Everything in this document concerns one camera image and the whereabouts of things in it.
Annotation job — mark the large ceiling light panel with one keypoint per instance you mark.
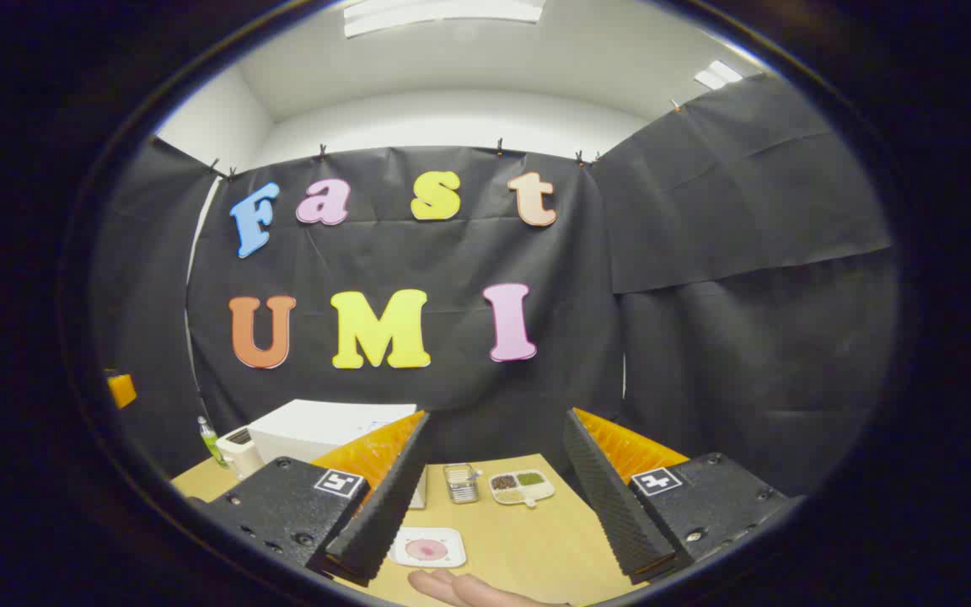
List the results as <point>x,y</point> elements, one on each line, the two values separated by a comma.
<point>443,15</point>

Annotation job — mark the white divided grain dish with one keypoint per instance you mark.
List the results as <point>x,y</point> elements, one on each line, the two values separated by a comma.
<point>521,487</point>

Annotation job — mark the small ceiling light panel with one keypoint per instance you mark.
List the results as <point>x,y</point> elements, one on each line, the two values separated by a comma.
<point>717,74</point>

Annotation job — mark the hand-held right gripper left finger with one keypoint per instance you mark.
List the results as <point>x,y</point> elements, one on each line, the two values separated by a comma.
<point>384,506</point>

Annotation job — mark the white plate with pink food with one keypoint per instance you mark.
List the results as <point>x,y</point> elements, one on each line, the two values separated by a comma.
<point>428,548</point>

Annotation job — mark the green drink bottle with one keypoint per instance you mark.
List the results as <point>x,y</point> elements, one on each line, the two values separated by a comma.
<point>211,443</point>

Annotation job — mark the white microwave oven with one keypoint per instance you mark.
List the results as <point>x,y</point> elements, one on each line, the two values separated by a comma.
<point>308,426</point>

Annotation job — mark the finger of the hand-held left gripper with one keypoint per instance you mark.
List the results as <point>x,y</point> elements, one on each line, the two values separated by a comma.
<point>121,390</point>

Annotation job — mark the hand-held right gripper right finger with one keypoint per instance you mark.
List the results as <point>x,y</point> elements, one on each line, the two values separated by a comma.
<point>612,506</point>

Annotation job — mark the white toaster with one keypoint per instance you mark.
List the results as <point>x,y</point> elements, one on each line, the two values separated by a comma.
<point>241,451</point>

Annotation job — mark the black backdrop cloth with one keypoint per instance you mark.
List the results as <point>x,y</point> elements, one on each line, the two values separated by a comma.
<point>705,253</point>

